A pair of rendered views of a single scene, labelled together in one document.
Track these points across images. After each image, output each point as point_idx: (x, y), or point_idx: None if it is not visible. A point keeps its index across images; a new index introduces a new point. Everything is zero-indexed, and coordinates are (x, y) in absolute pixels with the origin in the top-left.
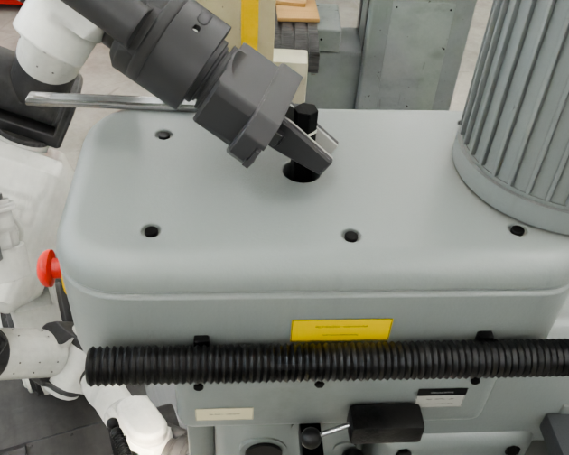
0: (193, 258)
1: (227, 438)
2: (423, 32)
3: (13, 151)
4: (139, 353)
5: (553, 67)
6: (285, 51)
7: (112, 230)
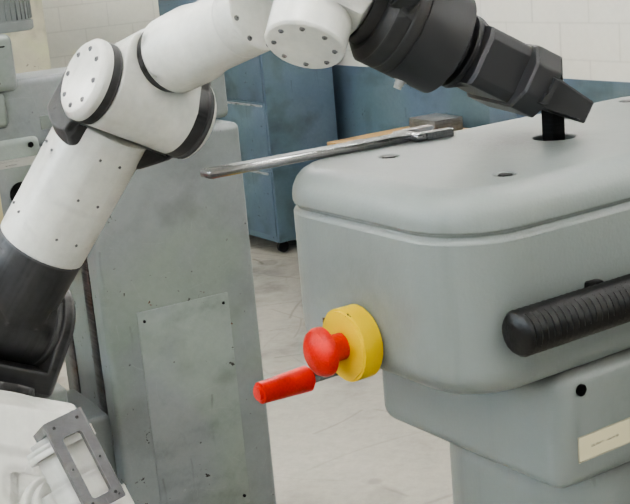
0: (570, 173)
1: None
2: (194, 349)
3: (13, 397)
4: (561, 297)
5: None
6: None
7: (473, 181)
